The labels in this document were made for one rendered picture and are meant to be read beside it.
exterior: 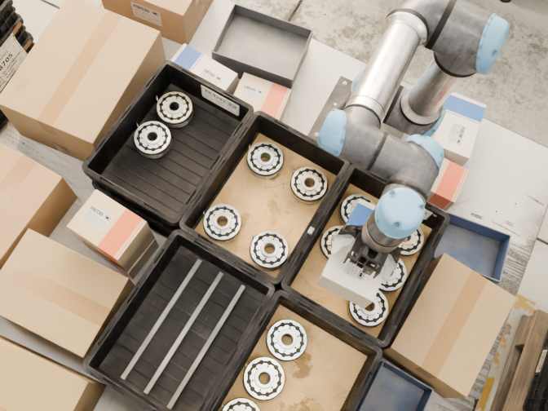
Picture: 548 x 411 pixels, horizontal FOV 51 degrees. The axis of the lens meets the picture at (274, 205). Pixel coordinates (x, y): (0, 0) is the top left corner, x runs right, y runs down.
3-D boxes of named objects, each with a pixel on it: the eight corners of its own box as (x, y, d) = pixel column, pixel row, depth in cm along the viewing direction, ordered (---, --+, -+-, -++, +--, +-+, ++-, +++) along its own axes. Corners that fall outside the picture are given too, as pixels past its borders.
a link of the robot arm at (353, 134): (408, -38, 120) (323, 121, 95) (457, -16, 119) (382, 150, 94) (390, 5, 130) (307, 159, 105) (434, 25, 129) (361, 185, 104)
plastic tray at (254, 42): (211, 60, 182) (210, 51, 177) (234, 12, 188) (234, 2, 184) (291, 88, 180) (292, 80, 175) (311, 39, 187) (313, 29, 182)
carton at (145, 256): (88, 248, 164) (81, 241, 157) (115, 216, 168) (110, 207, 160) (133, 280, 162) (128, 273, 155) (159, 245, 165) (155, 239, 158)
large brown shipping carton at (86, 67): (86, 35, 188) (68, -6, 169) (168, 69, 185) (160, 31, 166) (20, 134, 174) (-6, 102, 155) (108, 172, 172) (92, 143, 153)
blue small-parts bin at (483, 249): (426, 262, 169) (433, 257, 162) (438, 218, 174) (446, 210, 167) (490, 287, 167) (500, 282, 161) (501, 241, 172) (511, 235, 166)
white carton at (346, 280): (351, 210, 136) (360, 197, 127) (397, 233, 135) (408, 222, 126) (315, 284, 129) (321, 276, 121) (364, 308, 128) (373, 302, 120)
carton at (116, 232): (73, 234, 150) (66, 226, 143) (103, 199, 153) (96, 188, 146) (123, 267, 148) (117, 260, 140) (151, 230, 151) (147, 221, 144)
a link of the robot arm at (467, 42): (392, 94, 169) (458, -18, 116) (438, 116, 168) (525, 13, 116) (376, 128, 167) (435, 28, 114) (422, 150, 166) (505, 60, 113)
